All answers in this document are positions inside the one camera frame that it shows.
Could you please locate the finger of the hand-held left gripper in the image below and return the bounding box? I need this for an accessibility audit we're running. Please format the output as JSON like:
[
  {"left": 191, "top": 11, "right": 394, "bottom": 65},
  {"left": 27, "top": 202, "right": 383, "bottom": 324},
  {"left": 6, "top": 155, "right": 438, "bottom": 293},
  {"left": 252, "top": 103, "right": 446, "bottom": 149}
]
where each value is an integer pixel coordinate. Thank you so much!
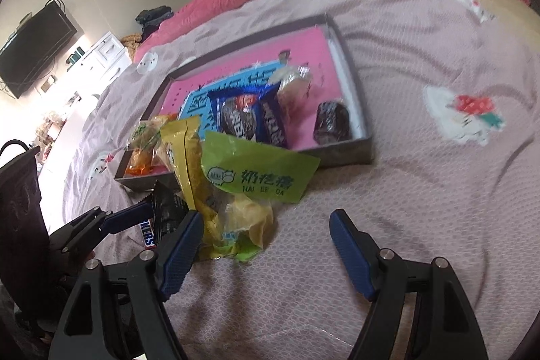
[{"left": 90, "top": 202, "right": 155, "bottom": 236}]

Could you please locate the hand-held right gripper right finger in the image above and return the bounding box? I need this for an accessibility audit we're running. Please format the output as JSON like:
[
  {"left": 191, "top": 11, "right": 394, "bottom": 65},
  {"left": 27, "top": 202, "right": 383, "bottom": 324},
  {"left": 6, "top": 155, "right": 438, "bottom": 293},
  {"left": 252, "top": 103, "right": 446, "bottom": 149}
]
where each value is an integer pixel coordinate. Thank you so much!
[{"left": 329, "top": 209, "right": 490, "bottom": 360}]

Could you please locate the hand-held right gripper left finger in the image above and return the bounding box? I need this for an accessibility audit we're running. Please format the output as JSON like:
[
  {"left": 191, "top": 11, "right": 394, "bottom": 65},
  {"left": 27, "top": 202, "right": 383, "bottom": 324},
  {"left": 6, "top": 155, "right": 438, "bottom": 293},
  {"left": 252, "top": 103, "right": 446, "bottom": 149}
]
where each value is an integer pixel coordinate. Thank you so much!
[{"left": 48, "top": 210, "right": 205, "bottom": 360}]

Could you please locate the black chocolate bar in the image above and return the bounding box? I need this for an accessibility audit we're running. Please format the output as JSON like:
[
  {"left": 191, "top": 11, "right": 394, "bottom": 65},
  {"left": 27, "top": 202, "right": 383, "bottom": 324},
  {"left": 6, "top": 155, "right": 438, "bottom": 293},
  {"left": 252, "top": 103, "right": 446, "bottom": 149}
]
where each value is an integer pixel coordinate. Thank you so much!
[
  {"left": 258, "top": 99, "right": 288, "bottom": 147},
  {"left": 138, "top": 181, "right": 190, "bottom": 249}
]

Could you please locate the orange snack packet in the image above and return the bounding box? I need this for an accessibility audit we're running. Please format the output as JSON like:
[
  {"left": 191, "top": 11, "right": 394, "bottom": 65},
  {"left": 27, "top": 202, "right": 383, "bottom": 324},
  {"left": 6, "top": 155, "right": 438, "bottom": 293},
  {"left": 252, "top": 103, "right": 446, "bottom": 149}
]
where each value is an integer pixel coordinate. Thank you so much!
[{"left": 126, "top": 114, "right": 178, "bottom": 177}]

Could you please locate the grey tray box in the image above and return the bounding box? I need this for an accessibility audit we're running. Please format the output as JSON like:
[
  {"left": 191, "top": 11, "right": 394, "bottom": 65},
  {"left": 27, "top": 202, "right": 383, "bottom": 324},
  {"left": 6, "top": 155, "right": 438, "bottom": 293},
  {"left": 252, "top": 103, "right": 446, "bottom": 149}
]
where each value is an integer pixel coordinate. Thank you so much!
[{"left": 114, "top": 13, "right": 374, "bottom": 192}]

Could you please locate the green snack packet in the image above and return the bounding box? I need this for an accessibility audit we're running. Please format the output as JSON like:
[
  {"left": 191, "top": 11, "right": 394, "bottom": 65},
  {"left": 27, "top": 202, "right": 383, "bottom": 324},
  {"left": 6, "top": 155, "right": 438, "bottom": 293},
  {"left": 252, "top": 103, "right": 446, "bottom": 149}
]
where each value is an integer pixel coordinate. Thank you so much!
[{"left": 198, "top": 130, "right": 321, "bottom": 264}]

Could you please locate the blue cookie packet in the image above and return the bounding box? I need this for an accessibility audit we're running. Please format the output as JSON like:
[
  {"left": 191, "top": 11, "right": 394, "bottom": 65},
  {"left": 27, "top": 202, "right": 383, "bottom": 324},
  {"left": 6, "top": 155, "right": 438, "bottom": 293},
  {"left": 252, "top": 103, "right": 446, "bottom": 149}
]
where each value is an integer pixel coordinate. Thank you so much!
[{"left": 207, "top": 84, "right": 279, "bottom": 143}]

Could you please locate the clear nut candy packet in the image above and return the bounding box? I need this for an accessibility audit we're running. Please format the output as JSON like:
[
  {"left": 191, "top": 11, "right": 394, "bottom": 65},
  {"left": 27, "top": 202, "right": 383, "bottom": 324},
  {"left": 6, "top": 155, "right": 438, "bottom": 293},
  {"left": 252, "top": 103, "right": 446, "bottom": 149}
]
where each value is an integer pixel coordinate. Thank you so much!
[{"left": 270, "top": 64, "right": 314, "bottom": 120}]

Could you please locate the dark brown bag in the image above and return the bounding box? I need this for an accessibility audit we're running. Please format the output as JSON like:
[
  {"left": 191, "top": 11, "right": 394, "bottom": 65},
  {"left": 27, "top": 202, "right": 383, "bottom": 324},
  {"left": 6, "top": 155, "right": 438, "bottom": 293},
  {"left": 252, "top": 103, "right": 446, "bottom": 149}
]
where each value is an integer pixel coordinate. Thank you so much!
[{"left": 0, "top": 138, "right": 53, "bottom": 327}]

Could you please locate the yellow snack packet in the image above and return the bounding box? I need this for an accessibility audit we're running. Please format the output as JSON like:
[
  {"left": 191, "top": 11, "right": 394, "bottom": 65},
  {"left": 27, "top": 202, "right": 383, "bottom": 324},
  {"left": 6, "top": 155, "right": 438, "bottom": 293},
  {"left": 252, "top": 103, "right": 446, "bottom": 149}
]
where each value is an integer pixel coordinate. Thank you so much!
[{"left": 159, "top": 116, "right": 220, "bottom": 217}]

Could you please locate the printed bed sheet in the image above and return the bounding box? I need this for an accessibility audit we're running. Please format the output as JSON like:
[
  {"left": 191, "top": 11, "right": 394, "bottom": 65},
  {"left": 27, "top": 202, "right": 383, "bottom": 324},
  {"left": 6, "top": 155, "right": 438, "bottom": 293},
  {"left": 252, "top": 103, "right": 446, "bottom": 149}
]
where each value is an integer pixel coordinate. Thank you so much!
[{"left": 38, "top": 0, "right": 540, "bottom": 360}]

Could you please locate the dark wrapped cake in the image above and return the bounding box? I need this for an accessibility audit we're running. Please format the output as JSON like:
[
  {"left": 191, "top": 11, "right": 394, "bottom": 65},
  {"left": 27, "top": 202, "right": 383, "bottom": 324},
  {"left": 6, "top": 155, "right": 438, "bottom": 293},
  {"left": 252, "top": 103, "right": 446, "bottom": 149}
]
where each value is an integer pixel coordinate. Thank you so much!
[{"left": 313, "top": 101, "right": 351, "bottom": 143}]

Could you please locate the white drawer cabinet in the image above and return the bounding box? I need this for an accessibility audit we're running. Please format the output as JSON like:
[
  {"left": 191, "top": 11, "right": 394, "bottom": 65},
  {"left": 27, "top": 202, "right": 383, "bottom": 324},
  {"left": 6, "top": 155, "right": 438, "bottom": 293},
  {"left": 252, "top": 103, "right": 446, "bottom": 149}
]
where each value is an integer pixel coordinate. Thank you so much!
[{"left": 65, "top": 31, "right": 131, "bottom": 82}]

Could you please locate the brown knitted cloth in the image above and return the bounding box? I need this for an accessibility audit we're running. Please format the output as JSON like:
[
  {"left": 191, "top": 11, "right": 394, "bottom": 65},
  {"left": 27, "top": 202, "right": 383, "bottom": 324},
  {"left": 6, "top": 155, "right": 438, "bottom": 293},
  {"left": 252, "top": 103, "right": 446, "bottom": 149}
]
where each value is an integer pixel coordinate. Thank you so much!
[{"left": 121, "top": 32, "right": 142, "bottom": 57}]

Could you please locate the black television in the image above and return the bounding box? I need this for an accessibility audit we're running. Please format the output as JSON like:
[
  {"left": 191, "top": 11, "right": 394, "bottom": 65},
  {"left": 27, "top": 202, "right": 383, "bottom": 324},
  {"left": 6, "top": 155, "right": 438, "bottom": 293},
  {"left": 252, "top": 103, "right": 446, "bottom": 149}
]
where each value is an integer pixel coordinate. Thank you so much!
[{"left": 0, "top": 1, "right": 79, "bottom": 99}]

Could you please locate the dark clothes pile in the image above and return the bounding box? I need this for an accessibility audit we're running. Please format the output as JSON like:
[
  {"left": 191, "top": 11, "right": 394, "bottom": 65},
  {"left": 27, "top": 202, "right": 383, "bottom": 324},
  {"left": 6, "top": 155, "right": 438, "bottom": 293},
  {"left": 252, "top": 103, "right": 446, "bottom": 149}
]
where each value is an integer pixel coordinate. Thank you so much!
[{"left": 136, "top": 6, "right": 174, "bottom": 42}]

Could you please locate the pink book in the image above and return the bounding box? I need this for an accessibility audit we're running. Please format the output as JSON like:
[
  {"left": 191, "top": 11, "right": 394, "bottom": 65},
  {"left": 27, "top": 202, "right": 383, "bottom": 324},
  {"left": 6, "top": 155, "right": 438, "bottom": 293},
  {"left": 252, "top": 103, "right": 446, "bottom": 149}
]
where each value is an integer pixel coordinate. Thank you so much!
[{"left": 162, "top": 26, "right": 366, "bottom": 152}]

